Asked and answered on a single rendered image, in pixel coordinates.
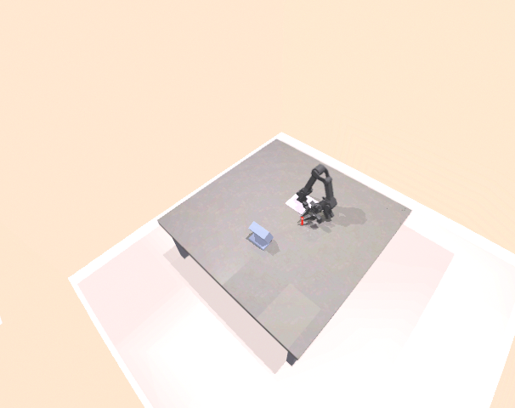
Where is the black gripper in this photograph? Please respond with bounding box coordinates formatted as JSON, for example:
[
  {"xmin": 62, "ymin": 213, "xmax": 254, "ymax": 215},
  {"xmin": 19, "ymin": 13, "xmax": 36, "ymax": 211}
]
[{"xmin": 300, "ymin": 201, "xmax": 324, "ymax": 224}]

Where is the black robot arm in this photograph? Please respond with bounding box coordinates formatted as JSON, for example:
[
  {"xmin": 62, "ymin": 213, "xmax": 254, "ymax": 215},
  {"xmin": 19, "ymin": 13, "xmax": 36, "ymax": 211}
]
[{"xmin": 297, "ymin": 164, "xmax": 337, "ymax": 219}]

